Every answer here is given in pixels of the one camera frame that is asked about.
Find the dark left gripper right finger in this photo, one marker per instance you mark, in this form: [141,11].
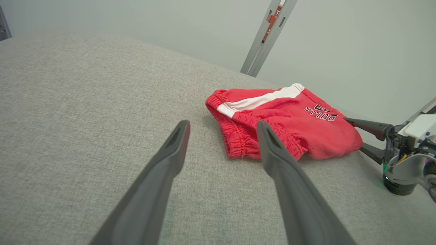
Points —
[293,190]

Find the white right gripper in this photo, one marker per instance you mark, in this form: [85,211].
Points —
[419,132]

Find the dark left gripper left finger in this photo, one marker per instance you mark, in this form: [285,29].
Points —
[156,177]

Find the grey partition post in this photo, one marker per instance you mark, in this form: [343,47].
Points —
[424,109]
[259,54]

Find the dark grey frame bar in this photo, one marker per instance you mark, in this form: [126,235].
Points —
[4,27]

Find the red plastic strip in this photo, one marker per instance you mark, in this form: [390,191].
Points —
[272,22]

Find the red Bulls shorts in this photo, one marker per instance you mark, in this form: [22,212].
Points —
[306,129]

